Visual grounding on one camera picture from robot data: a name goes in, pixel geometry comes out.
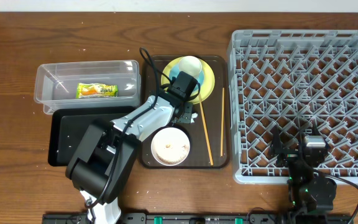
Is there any yellow plate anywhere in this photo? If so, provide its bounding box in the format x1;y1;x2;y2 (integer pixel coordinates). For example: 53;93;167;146
163;57;215;104

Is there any white bowl with rice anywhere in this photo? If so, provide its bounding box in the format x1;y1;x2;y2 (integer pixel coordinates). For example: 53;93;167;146
150;128;190;166

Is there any white tissue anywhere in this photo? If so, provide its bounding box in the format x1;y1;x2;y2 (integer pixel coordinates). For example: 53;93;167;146
190;113;198;123

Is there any light blue bowl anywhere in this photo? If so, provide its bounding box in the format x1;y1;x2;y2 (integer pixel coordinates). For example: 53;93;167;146
169;61;204;85

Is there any black plastic tray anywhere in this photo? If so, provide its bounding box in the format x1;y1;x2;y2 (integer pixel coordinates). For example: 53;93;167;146
48;106;135;167

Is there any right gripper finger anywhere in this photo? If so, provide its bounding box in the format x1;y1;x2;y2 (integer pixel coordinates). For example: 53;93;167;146
311;126;328;146
268;126;282;157

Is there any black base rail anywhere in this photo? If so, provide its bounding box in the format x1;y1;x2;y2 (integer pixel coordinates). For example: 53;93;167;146
41;212;354;224

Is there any left wooden chopstick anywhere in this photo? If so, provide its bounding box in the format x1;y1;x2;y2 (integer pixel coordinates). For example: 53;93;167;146
198;93;214;166

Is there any dark brown serving tray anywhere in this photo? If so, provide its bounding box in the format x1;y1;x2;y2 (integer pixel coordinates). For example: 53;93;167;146
138;55;231;169

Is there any clear plastic bin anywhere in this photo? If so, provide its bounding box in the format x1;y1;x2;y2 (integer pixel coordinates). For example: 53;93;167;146
34;60;141;114

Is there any grey dishwasher rack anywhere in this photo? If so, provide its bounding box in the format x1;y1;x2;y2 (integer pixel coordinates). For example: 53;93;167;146
227;30;358;184

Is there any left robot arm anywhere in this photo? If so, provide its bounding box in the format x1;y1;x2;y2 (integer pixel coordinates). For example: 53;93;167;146
65;90;191;223

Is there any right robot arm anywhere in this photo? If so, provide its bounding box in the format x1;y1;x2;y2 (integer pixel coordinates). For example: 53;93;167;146
268;127;337;223

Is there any white cup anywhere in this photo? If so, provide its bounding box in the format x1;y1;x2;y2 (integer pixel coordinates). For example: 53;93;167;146
178;56;202;78

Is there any green snack wrapper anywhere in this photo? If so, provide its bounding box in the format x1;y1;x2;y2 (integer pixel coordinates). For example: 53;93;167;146
76;83;118;99

